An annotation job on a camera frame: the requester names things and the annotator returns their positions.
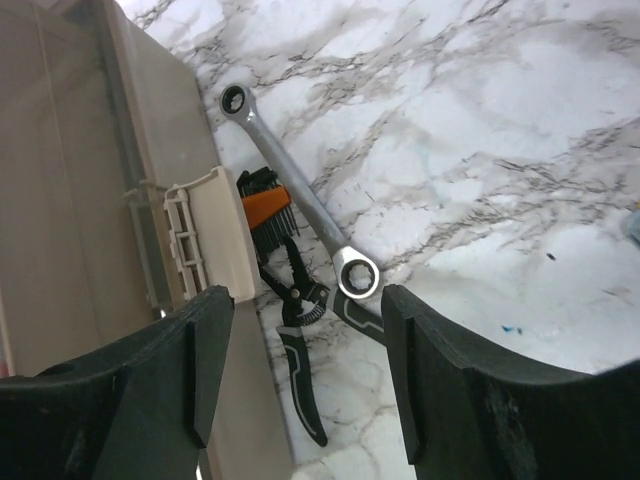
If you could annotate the hex key set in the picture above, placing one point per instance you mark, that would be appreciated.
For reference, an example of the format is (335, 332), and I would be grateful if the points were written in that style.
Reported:
(268, 209)

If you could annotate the beige plastic tool box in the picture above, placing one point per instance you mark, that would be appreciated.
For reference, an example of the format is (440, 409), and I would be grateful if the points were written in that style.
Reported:
(116, 211)

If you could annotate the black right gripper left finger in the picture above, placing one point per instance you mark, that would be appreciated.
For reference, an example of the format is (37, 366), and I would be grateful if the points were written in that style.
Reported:
(141, 407)

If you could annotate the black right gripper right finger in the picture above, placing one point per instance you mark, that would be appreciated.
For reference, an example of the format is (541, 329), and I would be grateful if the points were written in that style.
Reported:
(472, 409)

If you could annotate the silver ratchet wrench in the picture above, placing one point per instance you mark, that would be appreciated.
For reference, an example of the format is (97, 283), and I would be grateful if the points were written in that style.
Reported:
(357, 275)

